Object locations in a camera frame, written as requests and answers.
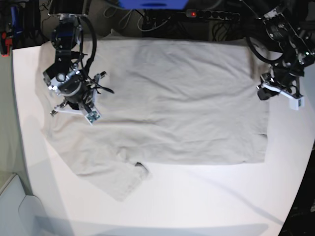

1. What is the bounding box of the red black clamp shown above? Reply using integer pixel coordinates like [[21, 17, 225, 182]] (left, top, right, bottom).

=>
[[0, 31, 13, 57]]

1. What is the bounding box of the black power strip red switch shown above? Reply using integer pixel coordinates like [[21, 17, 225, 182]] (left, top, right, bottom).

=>
[[186, 9, 241, 21]]

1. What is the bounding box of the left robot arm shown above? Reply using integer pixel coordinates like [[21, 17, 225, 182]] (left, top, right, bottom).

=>
[[243, 0, 315, 111]]

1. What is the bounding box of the beige t-shirt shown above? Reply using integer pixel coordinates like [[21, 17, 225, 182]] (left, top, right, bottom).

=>
[[35, 37, 269, 201]]

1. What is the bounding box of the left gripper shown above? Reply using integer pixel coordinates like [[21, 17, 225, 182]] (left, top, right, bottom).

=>
[[256, 72, 304, 111]]

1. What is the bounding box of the blue box top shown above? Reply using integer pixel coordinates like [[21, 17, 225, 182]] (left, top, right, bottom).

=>
[[119, 0, 188, 9]]

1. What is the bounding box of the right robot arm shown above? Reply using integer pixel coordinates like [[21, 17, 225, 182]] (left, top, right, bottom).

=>
[[43, 0, 113, 125]]

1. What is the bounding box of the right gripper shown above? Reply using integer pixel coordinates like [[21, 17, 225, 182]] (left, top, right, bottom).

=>
[[50, 70, 113, 125]]

